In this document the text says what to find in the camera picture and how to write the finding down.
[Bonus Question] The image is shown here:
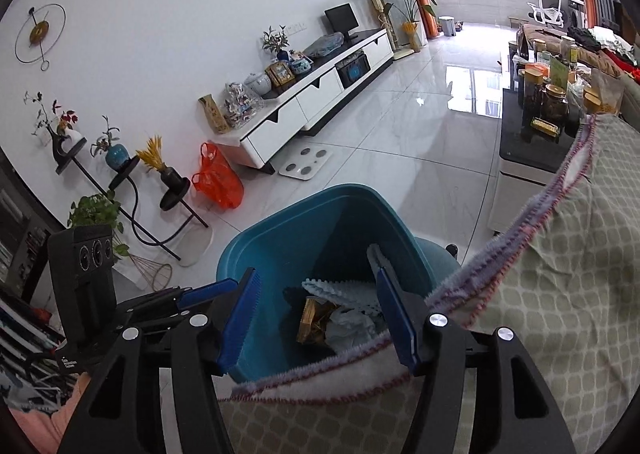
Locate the white office chair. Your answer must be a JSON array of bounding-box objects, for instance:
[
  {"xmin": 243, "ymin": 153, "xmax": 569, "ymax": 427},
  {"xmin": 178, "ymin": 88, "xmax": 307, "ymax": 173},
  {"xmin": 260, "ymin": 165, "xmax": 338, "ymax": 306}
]
[{"xmin": 528, "ymin": 0, "xmax": 564, "ymax": 28}]

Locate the round gold wall clock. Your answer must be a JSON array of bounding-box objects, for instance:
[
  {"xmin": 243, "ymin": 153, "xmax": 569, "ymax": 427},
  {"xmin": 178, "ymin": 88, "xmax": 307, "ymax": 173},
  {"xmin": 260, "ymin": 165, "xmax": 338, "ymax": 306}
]
[{"xmin": 14, "ymin": 3, "xmax": 67, "ymax": 72}]

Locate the pile of clothes on sofa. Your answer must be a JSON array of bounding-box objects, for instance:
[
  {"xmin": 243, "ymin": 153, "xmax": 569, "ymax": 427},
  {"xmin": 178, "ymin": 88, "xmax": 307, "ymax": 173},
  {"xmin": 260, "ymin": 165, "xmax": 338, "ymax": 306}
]
[{"xmin": 567, "ymin": 26, "xmax": 639, "ymax": 82}]

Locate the white foam wrap sheet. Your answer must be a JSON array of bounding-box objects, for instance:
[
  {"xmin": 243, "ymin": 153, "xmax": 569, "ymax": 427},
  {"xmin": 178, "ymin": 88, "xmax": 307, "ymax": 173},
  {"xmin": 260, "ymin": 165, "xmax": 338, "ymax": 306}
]
[{"xmin": 302, "ymin": 278, "xmax": 382, "ymax": 316}]

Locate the orange plastic bag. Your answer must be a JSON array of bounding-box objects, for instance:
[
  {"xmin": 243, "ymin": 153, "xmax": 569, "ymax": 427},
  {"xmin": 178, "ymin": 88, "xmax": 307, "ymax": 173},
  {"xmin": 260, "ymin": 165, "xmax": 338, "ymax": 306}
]
[{"xmin": 191, "ymin": 142, "xmax": 244, "ymax": 210}]

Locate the white plastic bag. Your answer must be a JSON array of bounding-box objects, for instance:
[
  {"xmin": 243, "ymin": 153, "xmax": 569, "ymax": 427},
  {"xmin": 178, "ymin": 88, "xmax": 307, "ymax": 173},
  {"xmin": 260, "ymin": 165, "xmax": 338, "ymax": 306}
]
[{"xmin": 324, "ymin": 307, "xmax": 387, "ymax": 354}]

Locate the cluttered coffee table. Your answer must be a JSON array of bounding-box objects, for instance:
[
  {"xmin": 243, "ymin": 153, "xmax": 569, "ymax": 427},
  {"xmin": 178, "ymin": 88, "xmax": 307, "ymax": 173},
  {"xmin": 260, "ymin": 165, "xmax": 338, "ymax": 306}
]
[{"xmin": 488, "ymin": 24, "xmax": 628, "ymax": 234}]

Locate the potted tall green plant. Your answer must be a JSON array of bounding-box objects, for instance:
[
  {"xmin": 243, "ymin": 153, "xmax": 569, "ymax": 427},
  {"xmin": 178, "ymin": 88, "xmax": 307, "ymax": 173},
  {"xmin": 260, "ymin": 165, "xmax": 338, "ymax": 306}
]
[{"xmin": 385, "ymin": 0, "xmax": 435, "ymax": 53}]

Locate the green and brown sectional sofa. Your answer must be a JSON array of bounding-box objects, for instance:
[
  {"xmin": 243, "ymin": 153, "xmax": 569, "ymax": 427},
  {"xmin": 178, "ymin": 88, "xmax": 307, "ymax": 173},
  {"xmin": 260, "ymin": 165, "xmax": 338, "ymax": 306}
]
[{"xmin": 620, "ymin": 74, "xmax": 640, "ymax": 131}]

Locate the teal plastic trash bin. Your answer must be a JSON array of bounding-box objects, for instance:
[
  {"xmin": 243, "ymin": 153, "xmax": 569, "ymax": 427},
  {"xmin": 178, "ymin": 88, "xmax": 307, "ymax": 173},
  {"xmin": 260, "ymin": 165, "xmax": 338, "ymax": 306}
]
[{"xmin": 216, "ymin": 184, "xmax": 460, "ymax": 384}]

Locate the gold foil wrapper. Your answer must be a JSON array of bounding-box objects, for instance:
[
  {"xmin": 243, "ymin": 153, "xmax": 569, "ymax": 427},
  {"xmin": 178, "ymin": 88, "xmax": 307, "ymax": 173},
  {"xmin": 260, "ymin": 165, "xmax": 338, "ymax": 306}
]
[{"xmin": 296, "ymin": 297, "xmax": 338, "ymax": 344}]

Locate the white black tv cabinet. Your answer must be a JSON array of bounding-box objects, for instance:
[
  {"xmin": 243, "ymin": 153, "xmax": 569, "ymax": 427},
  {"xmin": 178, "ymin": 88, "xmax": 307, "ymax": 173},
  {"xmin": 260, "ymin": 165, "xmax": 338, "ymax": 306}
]
[{"xmin": 212, "ymin": 29, "xmax": 393, "ymax": 173}]

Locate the small white trash can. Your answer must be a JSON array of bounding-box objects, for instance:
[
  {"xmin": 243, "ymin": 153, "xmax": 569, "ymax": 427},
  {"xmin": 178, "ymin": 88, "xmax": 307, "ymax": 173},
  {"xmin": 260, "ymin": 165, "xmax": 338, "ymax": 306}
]
[{"xmin": 438, "ymin": 16, "xmax": 456, "ymax": 36}]

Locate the small black monitor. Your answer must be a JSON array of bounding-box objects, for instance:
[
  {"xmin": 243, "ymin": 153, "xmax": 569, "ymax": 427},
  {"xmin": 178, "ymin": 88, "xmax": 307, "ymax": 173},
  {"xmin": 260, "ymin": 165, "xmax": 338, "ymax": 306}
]
[{"xmin": 324, "ymin": 3, "xmax": 359, "ymax": 41}]

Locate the black plant stand shelf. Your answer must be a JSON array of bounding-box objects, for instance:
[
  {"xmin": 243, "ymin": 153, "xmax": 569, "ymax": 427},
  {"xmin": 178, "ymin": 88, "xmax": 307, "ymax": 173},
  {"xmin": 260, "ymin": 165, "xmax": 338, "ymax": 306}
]
[{"xmin": 22, "ymin": 90, "xmax": 214, "ymax": 268}]

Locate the white bathroom scale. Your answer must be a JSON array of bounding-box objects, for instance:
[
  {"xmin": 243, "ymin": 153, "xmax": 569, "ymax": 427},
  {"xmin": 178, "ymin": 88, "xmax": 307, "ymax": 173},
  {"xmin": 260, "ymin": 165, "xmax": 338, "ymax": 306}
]
[{"xmin": 278, "ymin": 145, "xmax": 332, "ymax": 181}]

